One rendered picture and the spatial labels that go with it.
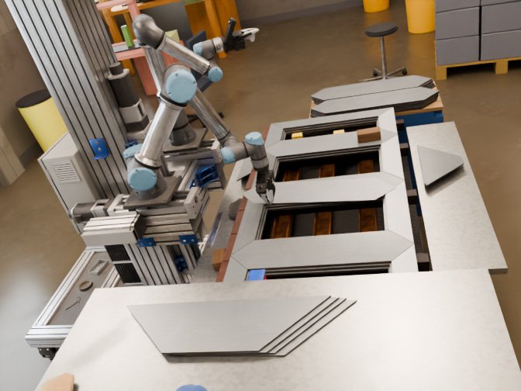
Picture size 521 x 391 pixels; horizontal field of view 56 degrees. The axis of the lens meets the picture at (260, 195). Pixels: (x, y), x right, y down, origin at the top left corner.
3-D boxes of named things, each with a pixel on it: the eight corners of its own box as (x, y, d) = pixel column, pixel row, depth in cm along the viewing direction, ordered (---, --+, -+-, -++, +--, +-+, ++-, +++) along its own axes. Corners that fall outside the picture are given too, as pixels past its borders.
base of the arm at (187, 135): (166, 147, 263) (160, 131, 257) (174, 134, 275) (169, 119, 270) (192, 144, 259) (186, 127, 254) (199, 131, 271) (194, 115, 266)
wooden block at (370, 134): (380, 134, 261) (378, 126, 259) (381, 140, 256) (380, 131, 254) (357, 138, 264) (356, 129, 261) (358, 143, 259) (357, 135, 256)
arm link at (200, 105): (155, 67, 205) (221, 150, 232) (157, 74, 196) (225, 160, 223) (177, 51, 204) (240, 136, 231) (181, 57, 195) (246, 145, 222)
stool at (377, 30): (405, 70, 543) (401, 15, 511) (413, 89, 497) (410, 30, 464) (356, 78, 555) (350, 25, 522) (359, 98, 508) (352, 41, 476)
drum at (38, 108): (55, 143, 597) (29, 91, 561) (85, 139, 586) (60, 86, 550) (36, 161, 562) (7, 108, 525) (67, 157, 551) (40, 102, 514)
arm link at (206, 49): (195, 58, 265) (191, 43, 260) (215, 52, 266) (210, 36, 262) (198, 62, 258) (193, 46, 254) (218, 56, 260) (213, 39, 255)
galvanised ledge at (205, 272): (272, 147, 321) (270, 143, 319) (232, 290, 216) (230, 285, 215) (243, 150, 326) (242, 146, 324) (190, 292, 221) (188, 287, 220)
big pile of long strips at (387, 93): (433, 80, 316) (433, 71, 313) (443, 106, 284) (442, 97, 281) (312, 98, 336) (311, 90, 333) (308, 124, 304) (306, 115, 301)
